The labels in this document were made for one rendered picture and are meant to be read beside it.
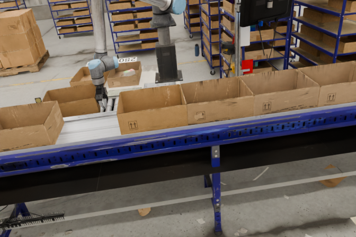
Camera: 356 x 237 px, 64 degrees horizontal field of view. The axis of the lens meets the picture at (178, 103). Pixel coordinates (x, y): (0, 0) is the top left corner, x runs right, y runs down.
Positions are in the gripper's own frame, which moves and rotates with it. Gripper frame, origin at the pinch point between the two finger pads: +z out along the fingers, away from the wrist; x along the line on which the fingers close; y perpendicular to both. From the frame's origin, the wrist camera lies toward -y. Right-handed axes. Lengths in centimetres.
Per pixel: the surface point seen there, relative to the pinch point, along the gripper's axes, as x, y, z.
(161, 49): -50, 49, -25
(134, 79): -23, 47, -1
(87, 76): 27, 84, 4
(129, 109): -22.1, -29.2, -11.0
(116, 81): -6.4, 47.8, -1.0
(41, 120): 35.1, -29.2, -12.0
